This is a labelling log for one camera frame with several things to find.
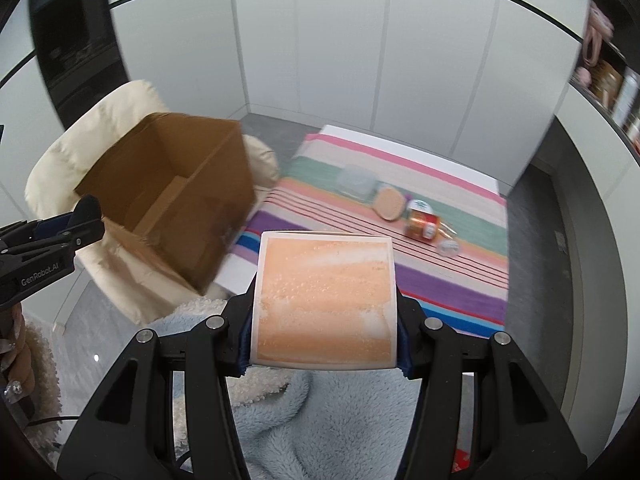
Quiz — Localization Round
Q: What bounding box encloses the cream padded cushion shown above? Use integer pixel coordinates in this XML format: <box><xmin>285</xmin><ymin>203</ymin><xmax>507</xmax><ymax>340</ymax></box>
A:
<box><xmin>24</xmin><ymin>80</ymin><xmax>281</xmax><ymax>326</ymax></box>

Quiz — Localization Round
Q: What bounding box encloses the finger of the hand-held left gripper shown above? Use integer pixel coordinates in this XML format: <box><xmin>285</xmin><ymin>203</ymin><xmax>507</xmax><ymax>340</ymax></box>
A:
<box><xmin>0</xmin><ymin>225</ymin><xmax>107</xmax><ymax>263</ymax></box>
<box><xmin>0</xmin><ymin>195</ymin><xmax>102</xmax><ymax>249</ymax></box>

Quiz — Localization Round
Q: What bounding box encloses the peach rounded compact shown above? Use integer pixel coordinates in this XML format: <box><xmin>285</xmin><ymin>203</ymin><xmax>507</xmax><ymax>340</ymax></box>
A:
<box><xmin>374</xmin><ymin>183</ymin><xmax>407</xmax><ymax>222</ymax></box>

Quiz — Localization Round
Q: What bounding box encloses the black cable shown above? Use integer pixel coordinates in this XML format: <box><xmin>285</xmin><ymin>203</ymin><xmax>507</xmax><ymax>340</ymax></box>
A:
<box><xmin>22</xmin><ymin>412</ymin><xmax>83</xmax><ymax>428</ymax></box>

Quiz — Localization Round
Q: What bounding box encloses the pink plush toy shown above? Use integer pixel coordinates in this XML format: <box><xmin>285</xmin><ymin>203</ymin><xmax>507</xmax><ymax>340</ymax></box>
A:
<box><xmin>581</xmin><ymin>1</ymin><xmax>615</xmax><ymax>67</ymax></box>

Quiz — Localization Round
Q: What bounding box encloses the grey translucent square case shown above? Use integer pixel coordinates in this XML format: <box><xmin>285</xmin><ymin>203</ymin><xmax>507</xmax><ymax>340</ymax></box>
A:
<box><xmin>336</xmin><ymin>164</ymin><xmax>377</xmax><ymax>202</ymax></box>

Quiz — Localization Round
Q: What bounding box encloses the square white box peach top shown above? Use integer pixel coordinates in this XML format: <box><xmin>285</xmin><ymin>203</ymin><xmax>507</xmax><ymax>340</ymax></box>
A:
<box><xmin>251</xmin><ymin>230</ymin><xmax>399</xmax><ymax>372</ymax></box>

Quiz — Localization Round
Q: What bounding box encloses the brown cardboard box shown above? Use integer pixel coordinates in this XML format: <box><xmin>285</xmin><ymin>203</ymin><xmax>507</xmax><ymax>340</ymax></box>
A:
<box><xmin>74</xmin><ymin>112</ymin><xmax>258</xmax><ymax>297</ymax></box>

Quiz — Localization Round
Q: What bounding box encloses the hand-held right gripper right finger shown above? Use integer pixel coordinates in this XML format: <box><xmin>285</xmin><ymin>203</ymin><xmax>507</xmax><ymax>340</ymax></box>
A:
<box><xmin>395</xmin><ymin>294</ymin><xmax>588</xmax><ymax>480</ymax></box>

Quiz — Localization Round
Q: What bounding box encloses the orange bottle white cap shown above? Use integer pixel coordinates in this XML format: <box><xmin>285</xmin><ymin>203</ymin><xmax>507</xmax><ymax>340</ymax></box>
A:
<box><xmin>404</xmin><ymin>199</ymin><xmax>443</xmax><ymax>243</ymax></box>

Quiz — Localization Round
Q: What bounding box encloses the person's left forearm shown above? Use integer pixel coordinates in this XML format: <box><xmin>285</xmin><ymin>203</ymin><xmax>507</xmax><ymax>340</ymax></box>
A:
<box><xmin>20</xmin><ymin>320</ymin><xmax>63</xmax><ymax>461</ymax></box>

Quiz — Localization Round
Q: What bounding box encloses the wall shelf with packets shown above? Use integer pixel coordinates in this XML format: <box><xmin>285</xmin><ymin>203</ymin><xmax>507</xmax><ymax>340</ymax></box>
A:
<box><xmin>567</xmin><ymin>40</ymin><xmax>640</xmax><ymax>161</ymax></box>

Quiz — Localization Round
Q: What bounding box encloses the light blue fluffy robe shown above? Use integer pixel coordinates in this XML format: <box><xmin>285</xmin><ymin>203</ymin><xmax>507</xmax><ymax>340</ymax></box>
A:
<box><xmin>150</xmin><ymin>297</ymin><xmax>481</xmax><ymax>480</ymax></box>

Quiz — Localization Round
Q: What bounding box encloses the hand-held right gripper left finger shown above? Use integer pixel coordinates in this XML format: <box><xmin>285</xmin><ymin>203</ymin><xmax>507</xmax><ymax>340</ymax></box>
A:
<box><xmin>59</xmin><ymin>294</ymin><xmax>258</xmax><ymax>480</ymax></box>

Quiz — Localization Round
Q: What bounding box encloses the striped colourful cloth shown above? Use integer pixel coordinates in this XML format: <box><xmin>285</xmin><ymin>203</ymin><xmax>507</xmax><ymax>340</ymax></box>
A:
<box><xmin>220</xmin><ymin>125</ymin><xmax>508</xmax><ymax>338</ymax></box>

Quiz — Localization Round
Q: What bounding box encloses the person's left hand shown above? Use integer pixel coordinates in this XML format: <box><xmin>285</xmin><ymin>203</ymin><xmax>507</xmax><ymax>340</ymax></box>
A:
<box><xmin>0</xmin><ymin>305</ymin><xmax>38</xmax><ymax>406</ymax></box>

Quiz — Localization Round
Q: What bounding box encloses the black screen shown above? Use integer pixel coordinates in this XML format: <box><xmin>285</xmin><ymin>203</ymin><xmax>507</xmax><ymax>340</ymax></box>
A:
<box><xmin>27</xmin><ymin>0</ymin><xmax>126</xmax><ymax>126</ymax></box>

